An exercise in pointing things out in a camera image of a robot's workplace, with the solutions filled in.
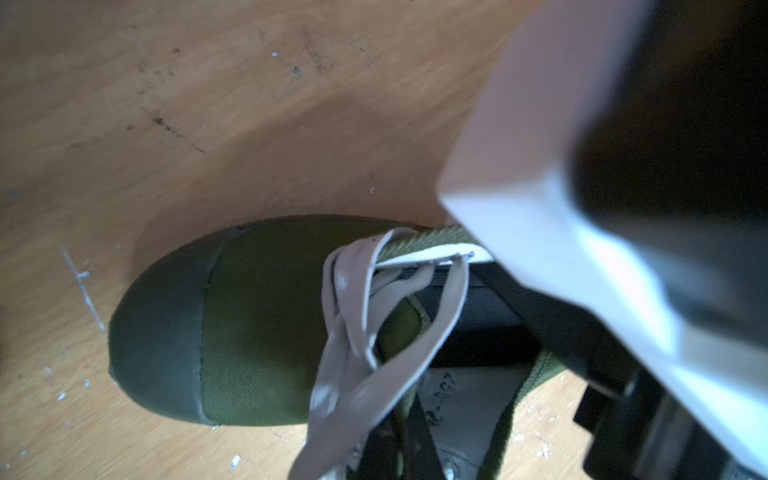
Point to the green shoe white laces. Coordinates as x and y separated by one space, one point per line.
327 321

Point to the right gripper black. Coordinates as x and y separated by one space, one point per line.
639 429

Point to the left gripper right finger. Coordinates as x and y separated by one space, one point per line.
421 460

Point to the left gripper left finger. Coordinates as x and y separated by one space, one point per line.
382 456

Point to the black insole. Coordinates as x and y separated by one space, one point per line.
489 333

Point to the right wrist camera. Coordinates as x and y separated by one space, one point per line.
617 161

